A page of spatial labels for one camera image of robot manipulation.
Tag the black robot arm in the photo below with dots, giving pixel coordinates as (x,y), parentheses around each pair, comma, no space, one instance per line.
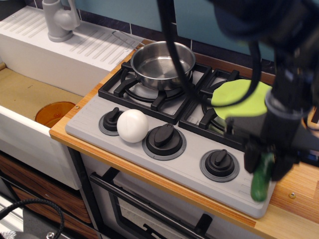
(291,28)

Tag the grey toy faucet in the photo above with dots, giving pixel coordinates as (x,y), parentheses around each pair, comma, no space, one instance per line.
(60,22)

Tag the grey toy stove top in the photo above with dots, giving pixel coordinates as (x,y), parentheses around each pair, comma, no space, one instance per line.
(85,126)

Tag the toy oven door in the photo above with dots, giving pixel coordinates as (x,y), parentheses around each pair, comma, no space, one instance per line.
(185,170)

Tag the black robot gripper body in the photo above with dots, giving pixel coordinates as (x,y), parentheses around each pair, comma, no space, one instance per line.
(268,129)

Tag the black left stove knob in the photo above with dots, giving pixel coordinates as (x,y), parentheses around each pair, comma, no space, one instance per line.
(108,122)

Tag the black right stove knob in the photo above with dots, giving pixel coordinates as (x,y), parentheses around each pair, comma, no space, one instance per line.
(219,166)

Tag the black stove knob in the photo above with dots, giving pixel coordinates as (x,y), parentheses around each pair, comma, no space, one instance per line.
(108,122)
(219,166)
(164,143)

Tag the lime green plate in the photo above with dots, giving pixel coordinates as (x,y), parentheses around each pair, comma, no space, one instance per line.
(233,91)

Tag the wooden drawer front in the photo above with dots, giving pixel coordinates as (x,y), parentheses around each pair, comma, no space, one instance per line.
(28,183)

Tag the black burner grate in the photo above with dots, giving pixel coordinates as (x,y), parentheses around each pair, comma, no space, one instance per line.
(203,120)
(123,90)

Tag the black right burner grate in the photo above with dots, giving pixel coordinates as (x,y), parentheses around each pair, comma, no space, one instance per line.
(203,120)

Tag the green toy pickle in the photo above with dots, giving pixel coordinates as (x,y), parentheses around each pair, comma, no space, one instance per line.
(262,177)

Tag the black middle stove knob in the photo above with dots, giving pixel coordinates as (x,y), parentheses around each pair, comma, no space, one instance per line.
(164,143)

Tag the black left burner grate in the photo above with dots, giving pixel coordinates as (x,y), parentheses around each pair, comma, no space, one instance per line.
(123,90)

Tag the black oven door handle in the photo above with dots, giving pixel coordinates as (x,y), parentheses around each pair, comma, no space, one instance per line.
(107,184)

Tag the white toy sink unit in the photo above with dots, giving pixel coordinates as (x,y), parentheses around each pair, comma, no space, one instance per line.
(36,71)

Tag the stainless steel pot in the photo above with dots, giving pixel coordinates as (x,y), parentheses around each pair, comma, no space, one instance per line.
(154,67)

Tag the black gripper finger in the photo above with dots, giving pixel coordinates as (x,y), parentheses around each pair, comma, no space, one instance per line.
(252,156)
(283,163)

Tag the white toy mushroom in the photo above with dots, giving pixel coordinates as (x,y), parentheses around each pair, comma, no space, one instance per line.
(132,126)

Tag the brass countertop screw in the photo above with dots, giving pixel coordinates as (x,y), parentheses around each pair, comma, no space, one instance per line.
(292,195)

